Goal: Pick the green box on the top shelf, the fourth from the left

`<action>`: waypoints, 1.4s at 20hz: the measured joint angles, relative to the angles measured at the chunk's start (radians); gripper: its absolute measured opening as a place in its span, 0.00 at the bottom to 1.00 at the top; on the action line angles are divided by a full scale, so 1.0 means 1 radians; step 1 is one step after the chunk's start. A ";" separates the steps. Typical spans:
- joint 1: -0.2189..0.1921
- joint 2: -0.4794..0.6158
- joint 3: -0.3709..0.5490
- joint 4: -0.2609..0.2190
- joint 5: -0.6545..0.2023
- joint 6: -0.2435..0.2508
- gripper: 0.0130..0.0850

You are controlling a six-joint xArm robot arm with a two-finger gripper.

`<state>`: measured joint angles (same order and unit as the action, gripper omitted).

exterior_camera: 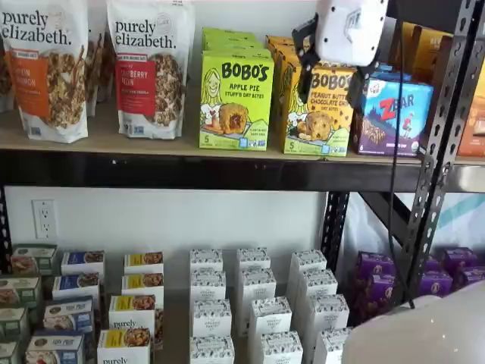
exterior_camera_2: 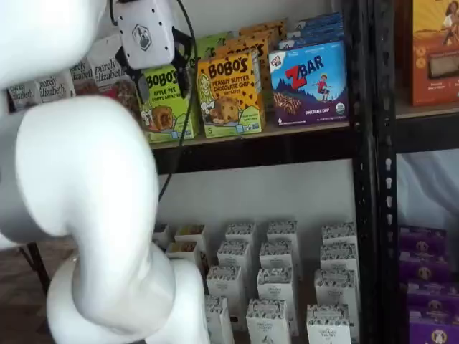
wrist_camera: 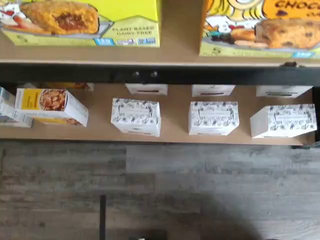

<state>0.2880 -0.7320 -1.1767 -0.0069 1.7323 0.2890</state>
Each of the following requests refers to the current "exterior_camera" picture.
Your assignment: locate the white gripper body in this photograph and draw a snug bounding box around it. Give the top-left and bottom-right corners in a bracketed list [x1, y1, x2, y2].
[314, 0, 390, 68]

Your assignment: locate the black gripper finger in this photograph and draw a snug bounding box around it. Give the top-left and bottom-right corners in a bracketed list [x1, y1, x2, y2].
[346, 62, 380, 110]
[291, 13, 324, 105]

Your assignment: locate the yellow Bobo's peanut butter box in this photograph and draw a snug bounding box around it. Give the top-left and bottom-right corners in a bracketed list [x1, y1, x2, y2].
[273, 51, 304, 130]
[281, 64, 359, 157]
[269, 42, 300, 61]
[264, 35, 296, 49]

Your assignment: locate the green Bobo's apple pie box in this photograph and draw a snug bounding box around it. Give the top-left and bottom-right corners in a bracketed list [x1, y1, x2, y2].
[199, 50, 275, 151]
[201, 27, 262, 41]
[201, 37, 267, 54]

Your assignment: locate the dark orange snack box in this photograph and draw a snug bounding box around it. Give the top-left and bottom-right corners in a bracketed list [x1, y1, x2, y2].
[396, 20, 455, 83]

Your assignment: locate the bright orange snack box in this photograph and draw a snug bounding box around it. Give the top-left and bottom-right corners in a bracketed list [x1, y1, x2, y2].
[455, 72, 485, 158]

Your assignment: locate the purple snack box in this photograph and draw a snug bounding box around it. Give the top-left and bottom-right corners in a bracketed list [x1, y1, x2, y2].
[352, 274, 399, 324]
[459, 265, 485, 286]
[440, 246, 479, 271]
[415, 270, 455, 298]
[355, 251, 398, 280]

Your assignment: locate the white patterned pantry box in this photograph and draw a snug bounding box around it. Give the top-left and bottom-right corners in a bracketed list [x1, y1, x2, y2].
[247, 296, 293, 344]
[289, 249, 328, 300]
[304, 293, 350, 339]
[259, 331, 304, 364]
[192, 299, 233, 339]
[239, 268, 277, 306]
[189, 334, 236, 364]
[189, 248, 224, 274]
[296, 269, 339, 305]
[236, 247, 272, 272]
[313, 327, 355, 364]
[189, 269, 227, 304]

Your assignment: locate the wooden shelf board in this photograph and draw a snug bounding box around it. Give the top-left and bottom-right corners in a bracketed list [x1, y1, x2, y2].
[0, 99, 485, 166]

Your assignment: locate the yellow label granola box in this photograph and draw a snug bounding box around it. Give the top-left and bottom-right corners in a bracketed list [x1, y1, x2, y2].
[124, 251, 165, 276]
[96, 328, 152, 364]
[108, 294, 157, 335]
[120, 271, 165, 301]

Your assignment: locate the blue label oatmeal box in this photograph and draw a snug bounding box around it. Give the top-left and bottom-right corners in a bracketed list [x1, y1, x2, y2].
[42, 297, 95, 335]
[60, 249, 106, 278]
[25, 332, 86, 364]
[52, 271, 101, 305]

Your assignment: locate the green label oatmeal box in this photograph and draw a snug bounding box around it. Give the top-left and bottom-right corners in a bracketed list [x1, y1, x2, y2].
[0, 306, 30, 343]
[0, 340, 22, 364]
[11, 243, 58, 277]
[0, 275, 43, 310]

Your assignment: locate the white plastic sheet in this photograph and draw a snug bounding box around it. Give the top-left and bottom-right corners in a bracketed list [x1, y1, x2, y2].
[339, 191, 485, 275]

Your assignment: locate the granola bag red label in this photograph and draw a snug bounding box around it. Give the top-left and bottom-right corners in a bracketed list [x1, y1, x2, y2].
[107, 0, 196, 140]

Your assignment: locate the white granola bag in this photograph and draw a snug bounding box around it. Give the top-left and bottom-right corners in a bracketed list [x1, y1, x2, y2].
[86, 26, 117, 118]

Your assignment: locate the granola bag orange label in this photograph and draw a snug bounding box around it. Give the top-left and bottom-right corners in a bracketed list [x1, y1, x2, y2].
[0, 0, 90, 144]

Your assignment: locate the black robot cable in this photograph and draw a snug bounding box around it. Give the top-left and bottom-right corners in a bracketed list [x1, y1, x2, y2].
[386, 17, 416, 310]

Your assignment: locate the white wall power outlet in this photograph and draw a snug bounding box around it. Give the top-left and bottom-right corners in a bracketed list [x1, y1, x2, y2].
[31, 199, 59, 240]

